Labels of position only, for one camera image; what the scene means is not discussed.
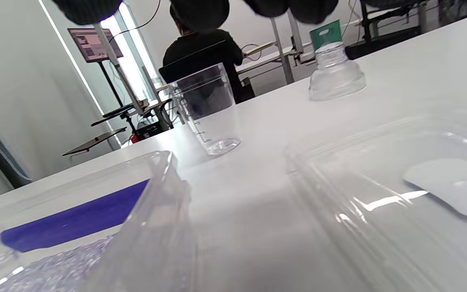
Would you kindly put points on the clear container lid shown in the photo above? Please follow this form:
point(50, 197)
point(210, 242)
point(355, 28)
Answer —
point(379, 182)

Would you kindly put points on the teal plastic container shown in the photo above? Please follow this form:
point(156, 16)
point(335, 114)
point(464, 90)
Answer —
point(326, 32)

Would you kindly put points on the lit monitor on stand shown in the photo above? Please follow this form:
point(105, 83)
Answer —
point(93, 42)

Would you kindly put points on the person's right hand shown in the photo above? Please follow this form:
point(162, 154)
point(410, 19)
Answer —
point(87, 10)

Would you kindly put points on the pile of clear ice cubes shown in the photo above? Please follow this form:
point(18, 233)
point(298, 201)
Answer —
point(55, 263)

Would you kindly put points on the clear plastic shaker lid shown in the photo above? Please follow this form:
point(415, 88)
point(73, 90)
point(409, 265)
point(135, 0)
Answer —
point(335, 77)

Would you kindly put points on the dark wooden side table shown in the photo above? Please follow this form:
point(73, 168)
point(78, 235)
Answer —
point(95, 142)

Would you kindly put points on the clear plastic shaker cup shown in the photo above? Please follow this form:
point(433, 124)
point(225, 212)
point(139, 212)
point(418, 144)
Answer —
point(205, 121)

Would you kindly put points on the black equipment on stand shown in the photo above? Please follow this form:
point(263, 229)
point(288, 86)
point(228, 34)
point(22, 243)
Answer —
point(387, 36)

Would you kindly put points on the white desk leg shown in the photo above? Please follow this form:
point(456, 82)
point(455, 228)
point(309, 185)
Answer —
point(282, 52)

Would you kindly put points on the clear container with blue clips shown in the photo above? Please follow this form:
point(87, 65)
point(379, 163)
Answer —
point(75, 221)

